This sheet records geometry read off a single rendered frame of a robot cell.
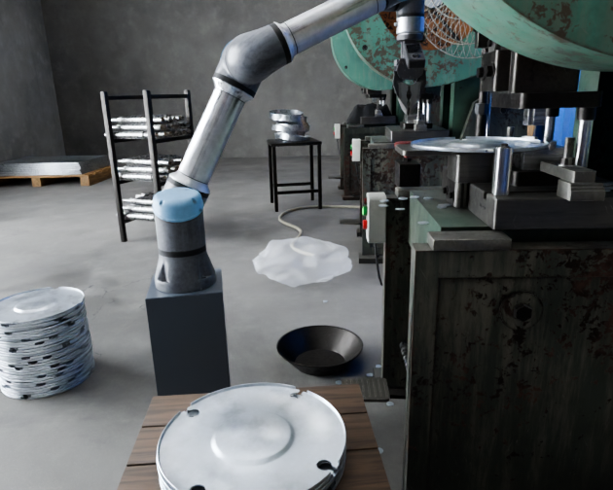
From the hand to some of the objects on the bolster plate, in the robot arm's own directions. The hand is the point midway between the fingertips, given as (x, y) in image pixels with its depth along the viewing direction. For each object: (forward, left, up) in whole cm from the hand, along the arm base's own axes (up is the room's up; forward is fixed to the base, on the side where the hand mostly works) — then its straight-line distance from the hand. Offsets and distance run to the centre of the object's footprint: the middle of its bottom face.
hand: (408, 110), depth 141 cm
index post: (-1, -52, -14) cm, 54 cm away
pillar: (+19, -47, -11) cm, 52 cm away
